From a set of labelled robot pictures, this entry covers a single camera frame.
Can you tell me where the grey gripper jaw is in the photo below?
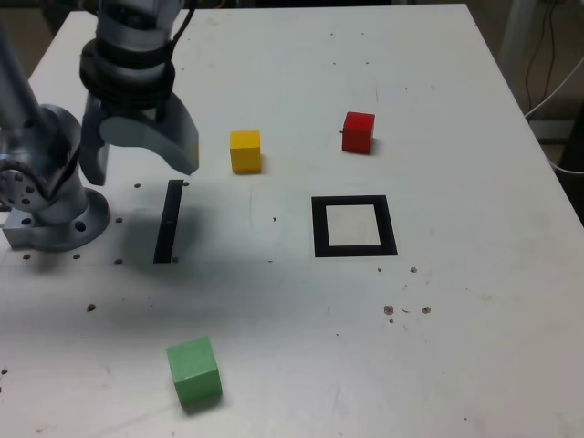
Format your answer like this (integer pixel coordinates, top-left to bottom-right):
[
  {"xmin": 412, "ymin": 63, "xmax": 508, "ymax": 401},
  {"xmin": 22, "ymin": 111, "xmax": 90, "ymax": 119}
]
[
  {"xmin": 80, "ymin": 92, "xmax": 111, "ymax": 186},
  {"xmin": 99, "ymin": 92, "xmax": 201, "ymax": 177}
]

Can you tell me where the yellow cube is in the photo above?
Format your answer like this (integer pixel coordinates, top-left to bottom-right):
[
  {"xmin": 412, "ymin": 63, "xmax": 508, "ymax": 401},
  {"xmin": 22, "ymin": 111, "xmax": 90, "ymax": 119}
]
[{"xmin": 229, "ymin": 130, "xmax": 263, "ymax": 174}]

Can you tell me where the red cube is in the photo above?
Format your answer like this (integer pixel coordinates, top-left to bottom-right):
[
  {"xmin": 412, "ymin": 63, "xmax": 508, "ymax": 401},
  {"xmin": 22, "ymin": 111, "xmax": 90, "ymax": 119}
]
[{"xmin": 340, "ymin": 110, "xmax": 376, "ymax": 155}]

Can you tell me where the green cube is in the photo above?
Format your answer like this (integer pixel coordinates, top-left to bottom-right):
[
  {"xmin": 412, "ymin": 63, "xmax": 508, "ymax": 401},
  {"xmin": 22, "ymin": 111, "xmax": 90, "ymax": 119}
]
[{"xmin": 164, "ymin": 336, "xmax": 224, "ymax": 408}]

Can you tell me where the black tape square outline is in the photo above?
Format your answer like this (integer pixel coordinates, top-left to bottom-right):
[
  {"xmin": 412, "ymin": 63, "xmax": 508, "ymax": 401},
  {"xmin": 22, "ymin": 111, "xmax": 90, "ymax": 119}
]
[{"xmin": 310, "ymin": 194, "xmax": 399, "ymax": 259}]

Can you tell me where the black tape strip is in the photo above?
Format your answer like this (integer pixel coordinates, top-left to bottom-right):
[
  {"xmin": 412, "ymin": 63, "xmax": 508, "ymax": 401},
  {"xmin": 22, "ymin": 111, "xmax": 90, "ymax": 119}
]
[{"xmin": 152, "ymin": 179, "xmax": 184, "ymax": 265}]

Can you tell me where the thin black cable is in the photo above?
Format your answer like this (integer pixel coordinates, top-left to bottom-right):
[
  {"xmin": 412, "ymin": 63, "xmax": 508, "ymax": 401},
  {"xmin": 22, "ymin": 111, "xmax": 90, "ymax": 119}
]
[{"xmin": 524, "ymin": 0, "xmax": 558, "ymax": 109}]

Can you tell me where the white cable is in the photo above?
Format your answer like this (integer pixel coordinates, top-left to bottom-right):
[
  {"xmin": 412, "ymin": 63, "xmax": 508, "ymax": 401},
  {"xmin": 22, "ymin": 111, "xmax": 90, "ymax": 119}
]
[{"xmin": 523, "ymin": 57, "xmax": 584, "ymax": 120}]

